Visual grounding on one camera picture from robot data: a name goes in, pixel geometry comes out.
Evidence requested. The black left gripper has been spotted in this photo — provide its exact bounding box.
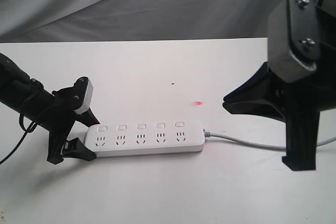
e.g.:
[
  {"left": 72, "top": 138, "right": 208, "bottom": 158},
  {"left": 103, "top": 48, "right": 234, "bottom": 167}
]
[{"left": 41, "top": 77, "right": 100, "bottom": 164}]

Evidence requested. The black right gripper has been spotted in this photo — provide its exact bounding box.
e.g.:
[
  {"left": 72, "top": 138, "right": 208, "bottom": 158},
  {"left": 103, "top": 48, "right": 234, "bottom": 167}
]
[{"left": 223, "top": 7, "right": 335, "bottom": 172}]

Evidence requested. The white five-outlet power strip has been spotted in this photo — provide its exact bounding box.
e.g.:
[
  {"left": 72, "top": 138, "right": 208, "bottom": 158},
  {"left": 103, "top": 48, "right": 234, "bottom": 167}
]
[{"left": 85, "top": 120, "right": 205, "bottom": 158}]

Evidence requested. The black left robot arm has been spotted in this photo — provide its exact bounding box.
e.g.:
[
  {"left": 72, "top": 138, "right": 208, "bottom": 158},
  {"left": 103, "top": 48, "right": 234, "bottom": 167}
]
[{"left": 1, "top": 54, "right": 99, "bottom": 164}]

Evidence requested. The grey backdrop cloth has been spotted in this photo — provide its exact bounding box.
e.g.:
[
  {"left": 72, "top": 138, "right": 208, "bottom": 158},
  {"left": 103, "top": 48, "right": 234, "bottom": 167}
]
[{"left": 0, "top": 0, "right": 336, "bottom": 44}]

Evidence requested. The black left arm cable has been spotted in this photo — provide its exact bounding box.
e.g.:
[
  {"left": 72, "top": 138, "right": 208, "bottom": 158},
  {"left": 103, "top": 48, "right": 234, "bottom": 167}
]
[{"left": 0, "top": 87, "right": 71, "bottom": 166}]

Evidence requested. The grey power cable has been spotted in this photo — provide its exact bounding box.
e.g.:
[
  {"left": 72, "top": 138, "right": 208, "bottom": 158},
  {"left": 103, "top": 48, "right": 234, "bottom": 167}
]
[{"left": 202, "top": 127, "right": 336, "bottom": 152}]

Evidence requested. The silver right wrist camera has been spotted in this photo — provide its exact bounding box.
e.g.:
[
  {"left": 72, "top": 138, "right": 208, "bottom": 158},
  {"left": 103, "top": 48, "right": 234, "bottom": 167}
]
[{"left": 267, "top": 0, "right": 321, "bottom": 83}]

